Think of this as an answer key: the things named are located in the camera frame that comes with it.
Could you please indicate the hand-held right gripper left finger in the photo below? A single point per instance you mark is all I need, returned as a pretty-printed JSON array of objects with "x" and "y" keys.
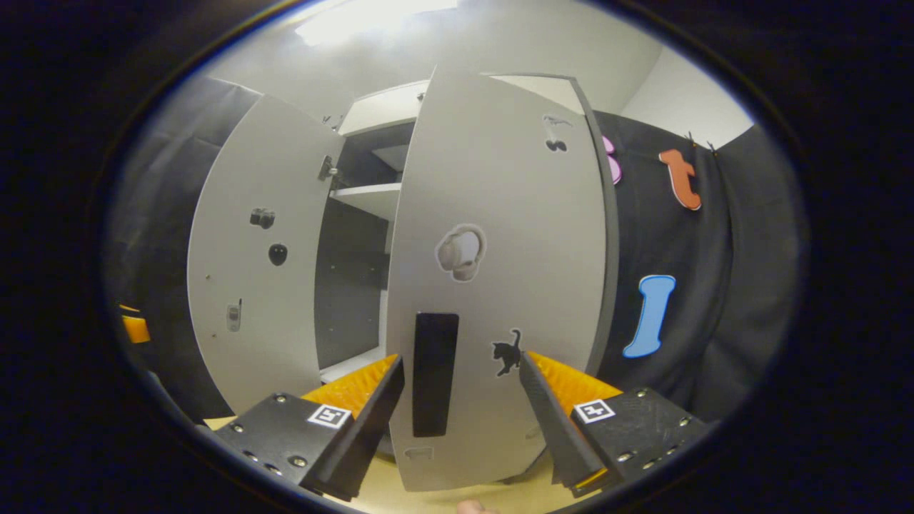
[{"x": 368, "y": 435}]

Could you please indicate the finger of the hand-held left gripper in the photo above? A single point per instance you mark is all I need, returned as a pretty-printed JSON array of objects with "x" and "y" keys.
[{"x": 136, "y": 328}]

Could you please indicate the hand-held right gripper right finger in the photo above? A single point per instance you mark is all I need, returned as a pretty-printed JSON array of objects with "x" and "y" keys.
[{"x": 553, "y": 428}]

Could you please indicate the grey cabinet door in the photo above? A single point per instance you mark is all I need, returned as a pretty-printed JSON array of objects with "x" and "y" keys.
[
  {"x": 500, "y": 214},
  {"x": 264, "y": 357}
]

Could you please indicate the dark grey cabinet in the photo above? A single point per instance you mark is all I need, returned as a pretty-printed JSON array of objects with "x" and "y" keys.
[{"x": 350, "y": 285}]

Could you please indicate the white cabinet shelf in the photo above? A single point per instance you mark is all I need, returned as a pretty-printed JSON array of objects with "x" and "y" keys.
[
  {"x": 350, "y": 368},
  {"x": 371, "y": 198}
]

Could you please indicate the metal door hinge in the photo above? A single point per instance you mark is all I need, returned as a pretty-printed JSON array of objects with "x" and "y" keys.
[{"x": 327, "y": 168}]

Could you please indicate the ceiling light panel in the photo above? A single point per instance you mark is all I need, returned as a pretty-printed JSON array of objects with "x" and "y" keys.
[{"x": 371, "y": 18}]

